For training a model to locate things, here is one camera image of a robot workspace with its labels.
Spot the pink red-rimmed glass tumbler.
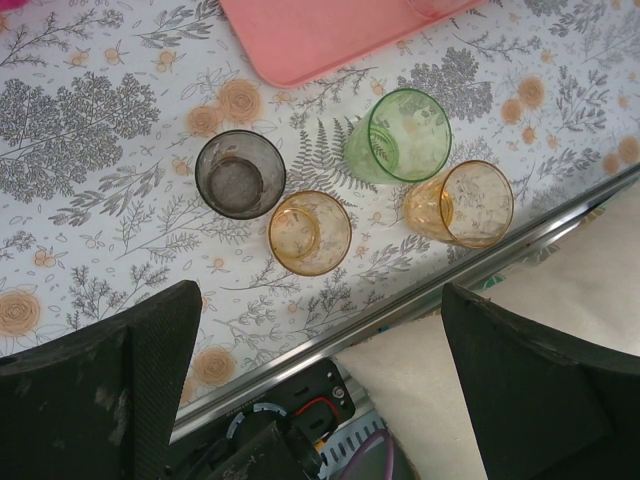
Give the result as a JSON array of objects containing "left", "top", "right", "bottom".
[{"left": 406, "top": 0, "right": 472, "bottom": 19}]

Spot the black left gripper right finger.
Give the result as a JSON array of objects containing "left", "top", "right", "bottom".
[{"left": 441, "top": 282, "right": 640, "bottom": 480}]

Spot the aluminium table edge rail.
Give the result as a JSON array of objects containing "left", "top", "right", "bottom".
[{"left": 169, "top": 172, "right": 640, "bottom": 436}]

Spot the small grey glass tumbler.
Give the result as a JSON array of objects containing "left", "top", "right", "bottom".
[{"left": 194, "top": 129, "right": 288, "bottom": 220}]

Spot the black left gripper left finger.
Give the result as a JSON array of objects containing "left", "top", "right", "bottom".
[{"left": 0, "top": 279, "right": 203, "bottom": 480}]

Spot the green glass tumbler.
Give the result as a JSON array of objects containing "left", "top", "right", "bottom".
[{"left": 344, "top": 87, "right": 454, "bottom": 187}]

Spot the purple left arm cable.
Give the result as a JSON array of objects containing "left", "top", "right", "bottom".
[{"left": 344, "top": 427, "right": 397, "bottom": 480}]

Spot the small orange glass tumbler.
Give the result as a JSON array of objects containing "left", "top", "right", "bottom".
[{"left": 268, "top": 189, "right": 353, "bottom": 278}]

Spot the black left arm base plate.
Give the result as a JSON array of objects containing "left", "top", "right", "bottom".
[{"left": 168, "top": 357, "right": 357, "bottom": 480}]

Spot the pink plastic tray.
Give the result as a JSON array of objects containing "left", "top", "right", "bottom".
[{"left": 217, "top": 0, "right": 489, "bottom": 90}]

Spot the grey slotted cable duct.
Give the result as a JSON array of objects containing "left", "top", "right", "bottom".
[{"left": 319, "top": 414, "right": 391, "bottom": 469}]

